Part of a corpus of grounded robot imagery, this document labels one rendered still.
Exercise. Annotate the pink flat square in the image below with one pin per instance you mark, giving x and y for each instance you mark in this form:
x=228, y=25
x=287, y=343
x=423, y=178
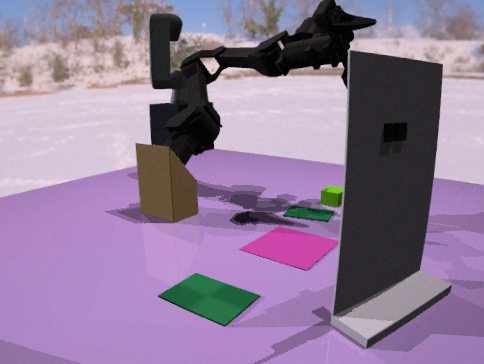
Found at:
x=292, y=247

